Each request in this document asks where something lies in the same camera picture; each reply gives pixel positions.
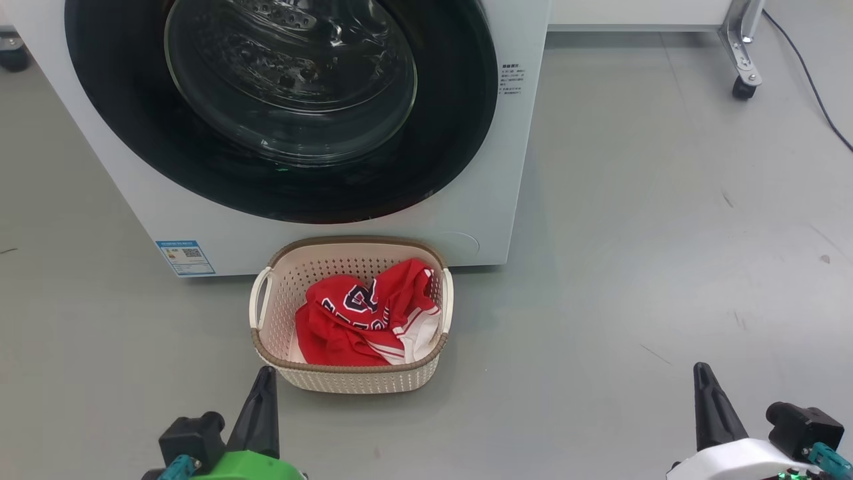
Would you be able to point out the blue white energy label sticker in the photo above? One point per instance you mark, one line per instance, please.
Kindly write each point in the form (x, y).
(185, 258)

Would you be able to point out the black caster wheel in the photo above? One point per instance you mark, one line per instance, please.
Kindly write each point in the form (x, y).
(14, 54)

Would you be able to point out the small printed text sticker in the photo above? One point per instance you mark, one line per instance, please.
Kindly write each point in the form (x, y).
(511, 78)

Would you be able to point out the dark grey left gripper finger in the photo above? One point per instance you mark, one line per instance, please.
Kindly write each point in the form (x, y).
(268, 426)
(248, 426)

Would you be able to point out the teal left camera connector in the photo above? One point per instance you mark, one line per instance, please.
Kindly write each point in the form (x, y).
(176, 468)

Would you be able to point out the metal bracket caster wheel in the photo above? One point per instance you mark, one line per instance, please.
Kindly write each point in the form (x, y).
(743, 53)

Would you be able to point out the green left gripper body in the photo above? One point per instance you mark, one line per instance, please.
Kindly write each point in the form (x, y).
(260, 468)

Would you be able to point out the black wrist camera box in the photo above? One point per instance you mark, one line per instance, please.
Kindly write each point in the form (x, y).
(803, 426)
(193, 436)

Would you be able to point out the teal camera connector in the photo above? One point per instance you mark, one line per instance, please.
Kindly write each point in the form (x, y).
(830, 460)
(176, 468)

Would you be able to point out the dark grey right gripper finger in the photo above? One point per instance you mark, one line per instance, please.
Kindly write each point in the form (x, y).
(703, 420)
(728, 426)

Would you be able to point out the teal right camera connector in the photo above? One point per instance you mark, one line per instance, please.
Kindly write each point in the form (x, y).
(830, 460)

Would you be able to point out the round glass washing machine door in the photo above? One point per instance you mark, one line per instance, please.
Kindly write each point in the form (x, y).
(286, 100)

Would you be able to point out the red basketball jersey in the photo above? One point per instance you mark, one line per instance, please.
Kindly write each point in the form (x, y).
(346, 326)

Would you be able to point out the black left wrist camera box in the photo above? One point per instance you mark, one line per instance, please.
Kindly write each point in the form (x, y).
(193, 436)

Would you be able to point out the cream perforated laundry basket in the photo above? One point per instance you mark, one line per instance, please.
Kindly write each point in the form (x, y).
(286, 293)

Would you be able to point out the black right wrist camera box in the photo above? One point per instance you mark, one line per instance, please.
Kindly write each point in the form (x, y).
(803, 426)

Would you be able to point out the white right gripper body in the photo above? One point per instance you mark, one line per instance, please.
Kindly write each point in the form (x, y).
(733, 463)

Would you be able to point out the white front-load washing machine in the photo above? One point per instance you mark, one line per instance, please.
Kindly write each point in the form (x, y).
(506, 166)

